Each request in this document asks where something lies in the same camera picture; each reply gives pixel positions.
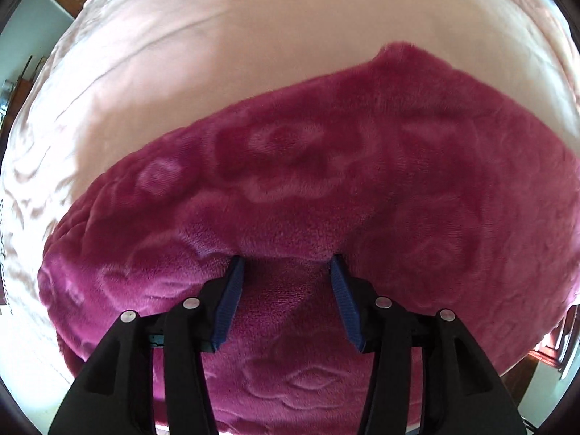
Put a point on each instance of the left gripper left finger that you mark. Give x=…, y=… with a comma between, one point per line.
x=113, y=392

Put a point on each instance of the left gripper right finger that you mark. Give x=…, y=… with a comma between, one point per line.
x=462, y=392

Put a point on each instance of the magenta fleece pants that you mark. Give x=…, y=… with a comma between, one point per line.
x=436, y=188

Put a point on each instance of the wooden sideboard with clutter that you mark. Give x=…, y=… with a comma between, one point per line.
x=18, y=97

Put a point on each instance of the pink bed cover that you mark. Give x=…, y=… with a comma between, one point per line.
x=130, y=71

